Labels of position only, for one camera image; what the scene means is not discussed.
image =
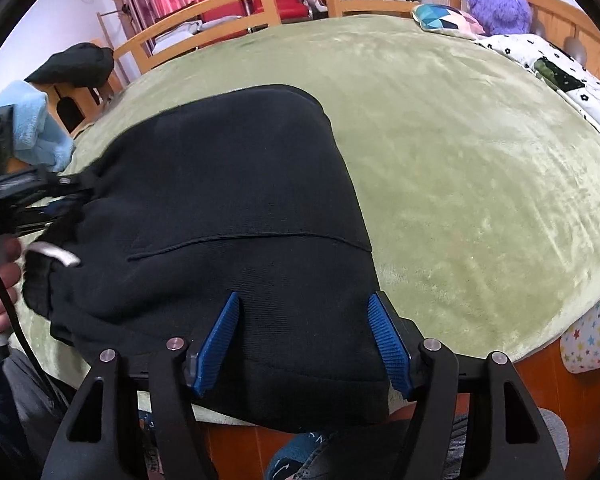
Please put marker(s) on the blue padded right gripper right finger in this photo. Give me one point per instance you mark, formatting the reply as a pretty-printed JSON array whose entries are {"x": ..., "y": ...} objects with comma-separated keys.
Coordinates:
[{"x": 397, "y": 340}]

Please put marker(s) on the black garment on footboard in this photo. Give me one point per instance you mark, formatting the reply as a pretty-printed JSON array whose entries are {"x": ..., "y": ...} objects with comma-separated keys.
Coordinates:
[{"x": 83, "y": 65}]

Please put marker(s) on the green plush bed blanket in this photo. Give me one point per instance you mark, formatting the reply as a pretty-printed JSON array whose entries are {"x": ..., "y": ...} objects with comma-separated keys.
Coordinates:
[{"x": 478, "y": 184}]

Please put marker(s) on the star pattern laundry basket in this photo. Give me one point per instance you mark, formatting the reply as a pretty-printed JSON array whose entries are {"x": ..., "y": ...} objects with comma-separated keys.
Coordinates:
[{"x": 580, "y": 344}]

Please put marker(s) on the white floral quilt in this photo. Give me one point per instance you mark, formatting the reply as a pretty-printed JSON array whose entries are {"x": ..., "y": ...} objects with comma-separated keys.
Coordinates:
[{"x": 565, "y": 75}]

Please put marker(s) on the light blue towel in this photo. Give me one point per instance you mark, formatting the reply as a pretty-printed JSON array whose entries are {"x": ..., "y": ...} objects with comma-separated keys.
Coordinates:
[{"x": 38, "y": 138}]

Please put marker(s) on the purple plush toy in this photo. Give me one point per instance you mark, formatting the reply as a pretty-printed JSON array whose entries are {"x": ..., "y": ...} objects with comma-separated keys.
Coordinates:
[{"x": 502, "y": 17}]

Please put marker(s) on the black pants with white stripe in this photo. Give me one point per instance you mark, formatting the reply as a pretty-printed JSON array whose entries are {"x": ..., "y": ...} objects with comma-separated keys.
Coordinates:
[{"x": 242, "y": 192}]

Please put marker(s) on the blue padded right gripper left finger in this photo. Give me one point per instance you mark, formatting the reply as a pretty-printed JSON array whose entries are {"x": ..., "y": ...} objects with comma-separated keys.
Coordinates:
[{"x": 207, "y": 352}]

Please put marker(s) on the grey slipper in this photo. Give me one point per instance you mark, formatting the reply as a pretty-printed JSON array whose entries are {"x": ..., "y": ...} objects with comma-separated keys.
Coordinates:
[{"x": 555, "y": 425}]

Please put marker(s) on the blue geometric pattern pillow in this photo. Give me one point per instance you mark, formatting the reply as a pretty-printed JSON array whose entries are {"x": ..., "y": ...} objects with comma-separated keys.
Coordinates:
[{"x": 446, "y": 20}]

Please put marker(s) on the red chair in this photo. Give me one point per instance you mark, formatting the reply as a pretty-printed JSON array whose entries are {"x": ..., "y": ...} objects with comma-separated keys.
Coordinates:
[{"x": 288, "y": 10}]

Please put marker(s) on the wooden bed frame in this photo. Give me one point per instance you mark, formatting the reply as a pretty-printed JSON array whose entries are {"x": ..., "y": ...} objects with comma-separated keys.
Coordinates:
[{"x": 100, "y": 436}]

